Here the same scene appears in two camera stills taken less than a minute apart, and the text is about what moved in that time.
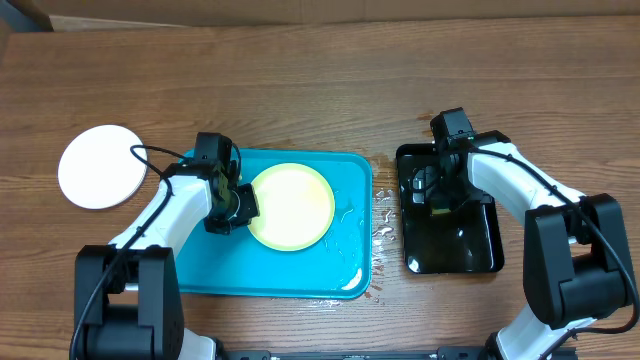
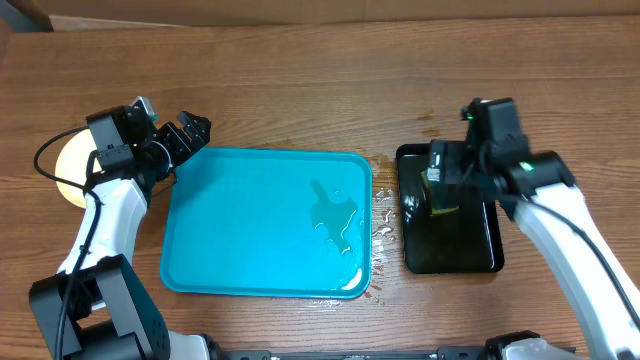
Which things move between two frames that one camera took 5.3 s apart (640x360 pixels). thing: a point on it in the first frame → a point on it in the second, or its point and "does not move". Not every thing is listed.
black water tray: x=468 y=240 does not move
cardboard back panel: x=103 y=13 does not move
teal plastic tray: x=337 y=266 does not move
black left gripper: x=251 y=210 → x=173 y=134
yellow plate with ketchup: x=296 y=207 → x=72 y=164
